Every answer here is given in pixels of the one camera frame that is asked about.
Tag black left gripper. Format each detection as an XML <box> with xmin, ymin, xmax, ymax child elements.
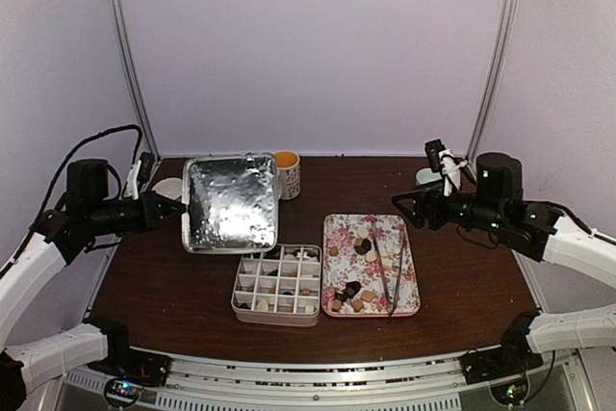
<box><xmin>87</xmin><ymin>189</ymin><xmax>186</xmax><ymax>235</ymax></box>

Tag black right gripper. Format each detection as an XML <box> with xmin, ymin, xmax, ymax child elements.
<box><xmin>392</xmin><ymin>178</ymin><xmax>506</xmax><ymax>235</ymax></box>

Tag pink bunny tin lid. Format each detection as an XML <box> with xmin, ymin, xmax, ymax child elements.
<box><xmin>182</xmin><ymin>153</ymin><xmax>279</xmax><ymax>255</ymax></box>

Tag metal tongs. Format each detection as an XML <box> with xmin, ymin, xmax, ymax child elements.
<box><xmin>368</xmin><ymin>220</ymin><xmax>404</xmax><ymax>319</ymax></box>

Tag white oval chocolate bottom row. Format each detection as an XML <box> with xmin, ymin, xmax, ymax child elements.
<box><xmin>255</xmin><ymin>300</ymin><xmax>270</xmax><ymax>312</ymax></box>

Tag pink tin box with dividers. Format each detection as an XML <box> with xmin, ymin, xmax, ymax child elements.
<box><xmin>231</xmin><ymin>244</ymin><xmax>321</xmax><ymax>328</ymax></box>

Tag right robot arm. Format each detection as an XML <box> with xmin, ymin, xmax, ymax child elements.
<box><xmin>392</xmin><ymin>148</ymin><xmax>615</xmax><ymax>374</ymax></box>

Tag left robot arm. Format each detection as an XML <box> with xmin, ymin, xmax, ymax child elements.
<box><xmin>1</xmin><ymin>159</ymin><xmax>186</xmax><ymax>410</ymax></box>

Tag white oval chocolate upper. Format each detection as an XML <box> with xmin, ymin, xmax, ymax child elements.
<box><xmin>357</xmin><ymin>227</ymin><xmax>369</xmax><ymax>239</ymax></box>

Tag tan Sweet chocolate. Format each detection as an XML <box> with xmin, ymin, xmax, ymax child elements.
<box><xmin>361</xmin><ymin>291</ymin><xmax>374</xmax><ymax>302</ymax></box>

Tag pale blue ceramic bowl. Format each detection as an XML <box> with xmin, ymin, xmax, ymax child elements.
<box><xmin>415</xmin><ymin>167</ymin><xmax>443</xmax><ymax>187</ymax></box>

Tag white black bowl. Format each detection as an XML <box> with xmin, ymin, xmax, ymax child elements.
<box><xmin>152</xmin><ymin>177</ymin><xmax>183</xmax><ymax>201</ymax></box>

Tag floral pink tray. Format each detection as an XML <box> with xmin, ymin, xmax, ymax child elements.
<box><xmin>321</xmin><ymin>214</ymin><xmax>421</xmax><ymax>319</ymax></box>

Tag white mug with orange inside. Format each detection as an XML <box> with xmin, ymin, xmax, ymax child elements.
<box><xmin>274</xmin><ymin>151</ymin><xmax>300</xmax><ymax>200</ymax></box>

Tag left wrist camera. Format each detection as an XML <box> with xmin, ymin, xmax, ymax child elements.
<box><xmin>121</xmin><ymin>151</ymin><xmax>155</xmax><ymax>199</ymax></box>

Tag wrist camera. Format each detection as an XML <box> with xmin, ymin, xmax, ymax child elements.
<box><xmin>424</xmin><ymin>139</ymin><xmax>473</xmax><ymax>196</ymax></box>
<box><xmin>121</xmin><ymin>151</ymin><xmax>155</xmax><ymax>199</ymax></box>

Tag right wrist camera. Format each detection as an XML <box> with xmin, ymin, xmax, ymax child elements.
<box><xmin>424</xmin><ymin>139</ymin><xmax>473</xmax><ymax>196</ymax></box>

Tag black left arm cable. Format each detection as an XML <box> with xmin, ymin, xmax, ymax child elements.
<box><xmin>28</xmin><ymin>124</ymin><xmax>144</xmax><ymax>234</ymax></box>

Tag left aluminium frame post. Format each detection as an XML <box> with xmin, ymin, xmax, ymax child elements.
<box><xmin>109</xmin><ymin>0</ymin><xmax>161</xmax><ymax>161</ymax></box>

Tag aluminium frame post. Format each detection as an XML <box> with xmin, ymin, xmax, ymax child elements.
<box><xmin>109</xmin><ymin>0</ymin><xmax>161</xmax><ymax>161</ymax></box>
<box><xmin>466</xmin><ymin>0</ymin><xmax>519</xmax><ymax>160</ymax></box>

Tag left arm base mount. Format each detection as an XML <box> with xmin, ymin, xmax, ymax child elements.
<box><xmin>85</xmin><ymin>317</ymin><xmax>171</xmax><ymax>410</ymax></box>

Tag front aluminium rail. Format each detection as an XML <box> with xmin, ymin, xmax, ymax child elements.
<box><xmin>47</xmin><ymin>352</ymin><xmax>598</xmax><ymax>411</ymax></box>

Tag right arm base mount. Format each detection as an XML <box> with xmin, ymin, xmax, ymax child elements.
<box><xmin>460</xmin><ymin>313</ymin><xmax>544</xmax><ymax>408</ymax></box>

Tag right aluminium frame post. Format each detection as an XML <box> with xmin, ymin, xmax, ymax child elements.
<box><xmin>466</xmin><ymin>0</ymin><xmax>519</xmax><ymax>160</ymax></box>

